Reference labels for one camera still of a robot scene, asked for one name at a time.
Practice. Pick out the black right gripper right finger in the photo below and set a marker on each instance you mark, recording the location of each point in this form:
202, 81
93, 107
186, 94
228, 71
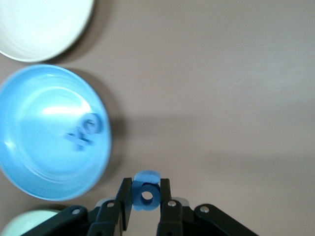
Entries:
177, 221

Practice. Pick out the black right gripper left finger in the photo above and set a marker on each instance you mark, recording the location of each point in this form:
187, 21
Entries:
108, 221

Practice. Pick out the blue foam digit nine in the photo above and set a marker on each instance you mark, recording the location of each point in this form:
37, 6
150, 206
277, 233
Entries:
137, 196

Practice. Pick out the blue foam letter X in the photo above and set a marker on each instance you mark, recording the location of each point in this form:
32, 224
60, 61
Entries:
78, 141

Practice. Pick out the blue foam letter G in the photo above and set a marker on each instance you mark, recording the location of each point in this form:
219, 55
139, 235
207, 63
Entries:
98, 127

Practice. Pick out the green round plate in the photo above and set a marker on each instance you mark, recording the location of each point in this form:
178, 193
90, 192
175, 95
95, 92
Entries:
29, 223

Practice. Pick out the blue round plate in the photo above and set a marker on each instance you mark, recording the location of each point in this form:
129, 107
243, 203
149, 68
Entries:
44, 147

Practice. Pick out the beige round plate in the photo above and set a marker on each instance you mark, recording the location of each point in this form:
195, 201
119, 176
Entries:
37, 24

